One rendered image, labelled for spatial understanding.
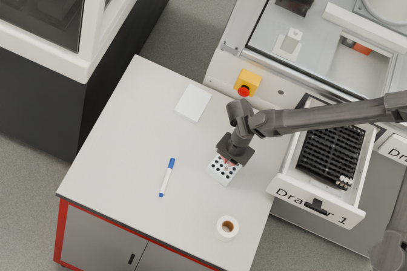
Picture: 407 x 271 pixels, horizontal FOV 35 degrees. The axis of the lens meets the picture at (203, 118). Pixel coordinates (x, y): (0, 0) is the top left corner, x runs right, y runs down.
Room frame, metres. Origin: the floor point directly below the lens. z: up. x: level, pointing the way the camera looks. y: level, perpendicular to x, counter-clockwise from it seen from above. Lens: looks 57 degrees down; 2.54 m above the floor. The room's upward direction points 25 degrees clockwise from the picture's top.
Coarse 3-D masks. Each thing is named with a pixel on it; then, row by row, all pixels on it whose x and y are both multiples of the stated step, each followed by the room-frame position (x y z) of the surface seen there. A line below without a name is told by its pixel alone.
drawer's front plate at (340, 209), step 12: (276, 180) 0.99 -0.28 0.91; (288, 180) 0.99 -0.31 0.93; (288, 192) 0.99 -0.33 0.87; (300, 192) 0.99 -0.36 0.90; (312, 192) 0.99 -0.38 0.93; (300, 204) 0.99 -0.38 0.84; (324, 204) 0.99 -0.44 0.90; (336, 204) 0.99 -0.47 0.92; (348, 204) 1.00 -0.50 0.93; (324, 216) 0.99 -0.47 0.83; (336, 216) 0.99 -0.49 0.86; (348, 216) 0.99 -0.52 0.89; (360, 216) 0.99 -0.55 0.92; (348, 228) 0.99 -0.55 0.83
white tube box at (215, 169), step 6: (216, 156) 1.04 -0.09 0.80; (216, 162) 1.03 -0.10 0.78; (222, 162) 1.03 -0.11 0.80; (210, 168) 0.99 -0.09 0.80; (216, 168) 1.00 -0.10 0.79; (222, 168) 1.01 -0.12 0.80; (228, 168) 1.02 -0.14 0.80; (234, 168) 1.03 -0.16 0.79; (240, 168) 1.06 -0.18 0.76; (210, 174) 0.99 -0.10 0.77; (216, 174) 0.98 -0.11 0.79; (222, 174) 1.00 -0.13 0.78; (228, 174) 1.00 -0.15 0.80; (234, 174) 1.01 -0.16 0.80; (222, 180) 0.98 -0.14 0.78; (228, 180) 0.98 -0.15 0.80
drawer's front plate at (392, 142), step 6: (390, 138) 1.32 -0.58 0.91; (396, 138) 1.31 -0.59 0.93; (402, 138) 1.32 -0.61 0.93; (384, 144) 1.32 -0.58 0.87; (390, 144) 1.31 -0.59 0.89; (396, 144) 1.31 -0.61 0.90; (402, 144) 1.31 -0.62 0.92; (384, 150) 1.31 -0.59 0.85; (390, 150) 1.31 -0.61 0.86; (402, 150) 1.31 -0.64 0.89; (390, 156) 1.31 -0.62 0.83; (396, 156) 1.31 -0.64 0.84; (402, 162) 1.31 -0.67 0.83
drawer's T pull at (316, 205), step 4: (316, 200) 0.98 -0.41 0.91; (304, 204) 0.95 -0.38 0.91; (308, 204) 0.95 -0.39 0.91; (312, 204) 0.96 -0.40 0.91; (316, 204) 0.97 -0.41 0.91; (320, 204) 0.97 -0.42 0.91; (312, 208) 0.95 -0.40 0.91; (316, 208) 0.95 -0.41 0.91; (320, 208) 0.96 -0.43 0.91; (320, 212) 0.95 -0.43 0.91; (324, 212) 0.95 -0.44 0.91
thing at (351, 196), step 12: (300, 132) 1.24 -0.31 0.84; (372, 132) 1.32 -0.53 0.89; (288, 144) 1.17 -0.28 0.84; (300, 144) 1.19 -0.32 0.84; (372, 144) 1.27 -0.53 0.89; (288, 156) 1.09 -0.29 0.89; (360, 156) 1.25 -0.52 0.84; (288, 168) 1.09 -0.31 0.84; (360, 168) 1.19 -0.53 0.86; (300, 180) 1.07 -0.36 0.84; (360, 180) 1.12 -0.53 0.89; (324, 192) 1.06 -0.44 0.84; (348, 192) 1.10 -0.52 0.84; (360, 192) 1.08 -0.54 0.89
